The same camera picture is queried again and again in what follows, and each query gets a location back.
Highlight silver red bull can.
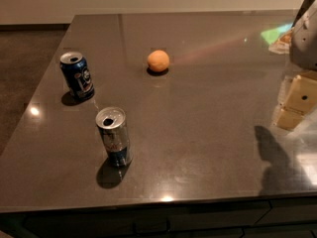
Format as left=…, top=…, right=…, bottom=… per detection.
left=95, top=106, right=132, bottom=167

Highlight dark cabinet drawers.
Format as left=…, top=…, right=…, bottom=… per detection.
left=0, top=197, right=317, bottom=238

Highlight orange fruit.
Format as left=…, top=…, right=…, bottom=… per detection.
left=147, top=50, right=169, bottom=72

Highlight snack bag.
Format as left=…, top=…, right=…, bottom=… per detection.
left=268, top=30, right=292, bottom=55

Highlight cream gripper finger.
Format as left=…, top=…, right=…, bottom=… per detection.
left=273, top=70, right=317, bottom=131

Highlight blue pepsi can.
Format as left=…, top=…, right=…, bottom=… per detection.
left=59, top=52, right=94, bottom=101

